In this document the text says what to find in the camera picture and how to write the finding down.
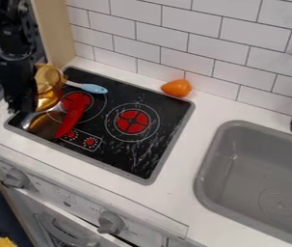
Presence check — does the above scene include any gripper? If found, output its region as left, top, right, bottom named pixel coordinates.
left=0, top=52, right=40, bottom=115

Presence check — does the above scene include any brown metal pot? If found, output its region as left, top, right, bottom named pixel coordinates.
left=19, top=62, right=70, bottom=140

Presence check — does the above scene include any toy stove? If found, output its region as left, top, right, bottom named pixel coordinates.
left=2, top=66, right=198, bottom=186

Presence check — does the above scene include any red toy pepper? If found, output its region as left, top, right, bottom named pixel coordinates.
left=52, top=92, right=94, bottom=140

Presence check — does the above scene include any blue and white spoon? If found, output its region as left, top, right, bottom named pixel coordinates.
left=64, top=80, right=110, bottom=96

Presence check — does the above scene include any orange toy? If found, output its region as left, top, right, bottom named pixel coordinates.
left=159, top=78, right=194, bottom=98

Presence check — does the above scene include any toy sink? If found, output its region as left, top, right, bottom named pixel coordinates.
left=193, top=120, right=292, bottom=247

